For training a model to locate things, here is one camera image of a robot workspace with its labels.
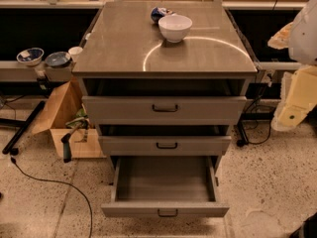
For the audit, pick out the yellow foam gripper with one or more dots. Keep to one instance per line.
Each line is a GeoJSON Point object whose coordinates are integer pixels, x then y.
{"type": "Point", "coordinates": [304, 39]}

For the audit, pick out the grey drawer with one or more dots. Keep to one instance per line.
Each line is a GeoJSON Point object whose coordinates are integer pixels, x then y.
{"type": "Point", "coordinates": [164, 187]}
{"type": "Point", "coordinates": [164, 145]}
{"type": "Point", "coordinates": [157, 110]}

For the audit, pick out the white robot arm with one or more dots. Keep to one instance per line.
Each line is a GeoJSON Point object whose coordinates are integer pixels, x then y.
{"type": "Point", "coordinates": [299, 36]}

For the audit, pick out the grey drawer cabinet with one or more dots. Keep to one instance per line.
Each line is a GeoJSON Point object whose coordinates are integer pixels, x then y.
{"type": "Point", "coordinates": [127, 55]}

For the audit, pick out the blue patterned bowl on cabinet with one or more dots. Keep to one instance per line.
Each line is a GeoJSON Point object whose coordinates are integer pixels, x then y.
{"type": "Point", "coordinates": [159, 12]}

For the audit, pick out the cardboard box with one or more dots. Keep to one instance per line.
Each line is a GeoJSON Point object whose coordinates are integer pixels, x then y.
{"type": "Point", "coordinates": [61, 107]}

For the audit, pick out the white cup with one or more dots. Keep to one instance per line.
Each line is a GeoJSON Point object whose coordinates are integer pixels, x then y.
{"type": "Point", "coordinates": [75, 52]}

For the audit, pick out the dark blue plate bowl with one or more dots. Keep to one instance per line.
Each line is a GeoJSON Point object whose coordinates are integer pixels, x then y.
{"type": "Point", "coordinates": [58, 59]}

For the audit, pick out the black pole on floor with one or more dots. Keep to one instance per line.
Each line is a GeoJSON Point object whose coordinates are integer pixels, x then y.
{"type": "Point", "coordinates": [18, 128]}

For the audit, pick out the black stand with cables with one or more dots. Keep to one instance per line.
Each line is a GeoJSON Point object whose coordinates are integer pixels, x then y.
{"type": "Point", "coordinates": [256, 112]}

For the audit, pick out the black handled tool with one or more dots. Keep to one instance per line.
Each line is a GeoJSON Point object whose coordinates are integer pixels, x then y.
{"type": "Point", "coordinates": [65, 143]}

